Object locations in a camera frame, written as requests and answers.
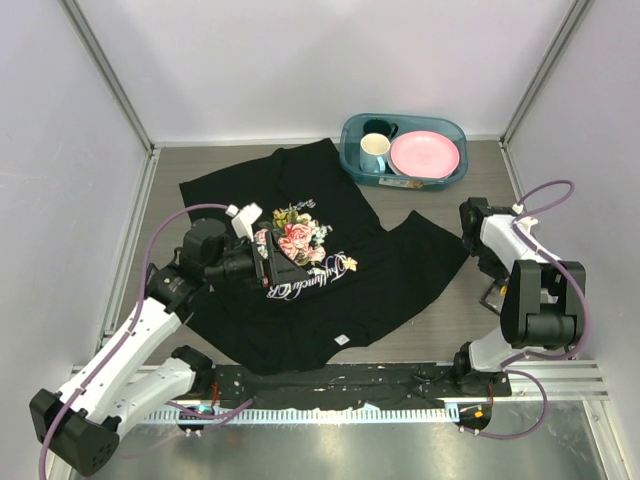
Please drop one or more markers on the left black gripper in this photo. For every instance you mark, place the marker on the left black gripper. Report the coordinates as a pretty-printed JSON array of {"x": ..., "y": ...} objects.
[{"x": 274, "y": 269}]

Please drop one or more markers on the black floral print t-shirt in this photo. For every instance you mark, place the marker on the black floral print t-shirt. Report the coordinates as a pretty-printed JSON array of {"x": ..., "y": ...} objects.
[{"x": 364, "y": 281}]

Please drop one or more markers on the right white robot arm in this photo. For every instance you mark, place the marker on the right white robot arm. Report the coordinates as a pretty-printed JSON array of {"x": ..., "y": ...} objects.
[{"x": 544, "y": 312}]

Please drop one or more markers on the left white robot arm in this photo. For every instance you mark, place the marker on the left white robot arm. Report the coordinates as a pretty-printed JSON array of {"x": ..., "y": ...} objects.
[{"x": 83, "y": 422}]

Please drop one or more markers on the white garment label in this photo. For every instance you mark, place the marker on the white garment label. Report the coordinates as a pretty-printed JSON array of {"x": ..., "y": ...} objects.
[{"x": 341, "y": 339}]

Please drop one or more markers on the light blue mug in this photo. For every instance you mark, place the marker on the light blue mug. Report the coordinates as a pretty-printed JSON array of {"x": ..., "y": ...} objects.
[{"x": 374, "y": 153}]

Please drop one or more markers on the dark green mug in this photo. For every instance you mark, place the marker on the dark green mug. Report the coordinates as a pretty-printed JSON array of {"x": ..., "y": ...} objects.
[{"x": 381, "y": 127}]

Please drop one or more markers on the teal plastic basin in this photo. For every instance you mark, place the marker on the teal plastic basin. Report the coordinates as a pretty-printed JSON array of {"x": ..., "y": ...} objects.
[{"x": 352, "y": 133}]

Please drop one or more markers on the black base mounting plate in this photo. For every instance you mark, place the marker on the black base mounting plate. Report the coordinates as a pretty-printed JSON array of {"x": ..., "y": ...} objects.
[{"x": 340, "y": 386}]

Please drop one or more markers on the pink plate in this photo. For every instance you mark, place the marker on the pink plate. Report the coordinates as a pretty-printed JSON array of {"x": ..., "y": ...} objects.
[{"x": 424, "y": 154}]

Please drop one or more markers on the right black display box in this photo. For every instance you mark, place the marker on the right black display box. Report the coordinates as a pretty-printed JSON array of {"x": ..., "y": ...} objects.
[{"x": 493, "y": 298}]

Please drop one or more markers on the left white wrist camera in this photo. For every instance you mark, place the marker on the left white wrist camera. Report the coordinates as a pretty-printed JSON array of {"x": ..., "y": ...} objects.
[{"x": 242, "y": 219}]

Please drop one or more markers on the white slotted cable duct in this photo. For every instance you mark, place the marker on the white slotted cable duct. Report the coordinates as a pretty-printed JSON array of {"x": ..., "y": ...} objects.
[{"x": 368, "y": 414}]

